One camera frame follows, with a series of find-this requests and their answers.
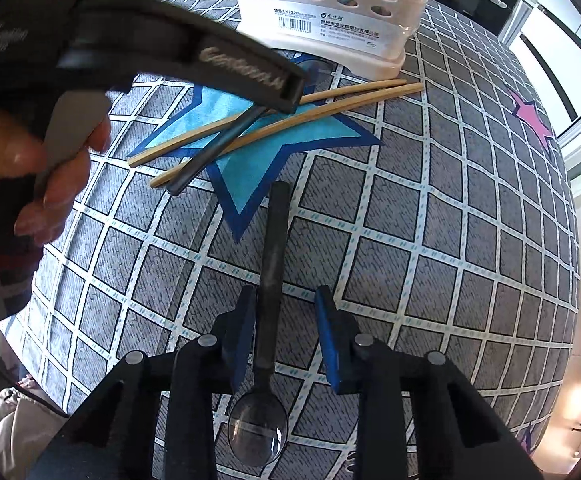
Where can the white refrigerator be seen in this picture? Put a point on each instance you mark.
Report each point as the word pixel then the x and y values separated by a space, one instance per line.
pixel 565 40

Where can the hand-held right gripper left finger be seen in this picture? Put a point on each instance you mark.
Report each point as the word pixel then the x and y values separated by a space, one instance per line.
pixel 243 330

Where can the person's beige trousers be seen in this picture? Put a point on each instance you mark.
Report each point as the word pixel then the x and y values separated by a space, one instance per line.
pixel 15 425

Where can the beige plastic utensil holder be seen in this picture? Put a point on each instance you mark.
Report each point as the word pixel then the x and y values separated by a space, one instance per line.
pixel 350 25

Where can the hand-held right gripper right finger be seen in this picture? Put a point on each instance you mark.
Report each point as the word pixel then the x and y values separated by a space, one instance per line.
pixel 328 340

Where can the person's left hand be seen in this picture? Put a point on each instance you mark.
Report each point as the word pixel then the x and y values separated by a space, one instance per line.
pixel 5 145

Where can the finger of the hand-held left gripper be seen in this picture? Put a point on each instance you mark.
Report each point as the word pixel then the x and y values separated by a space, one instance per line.
pixel 230 65

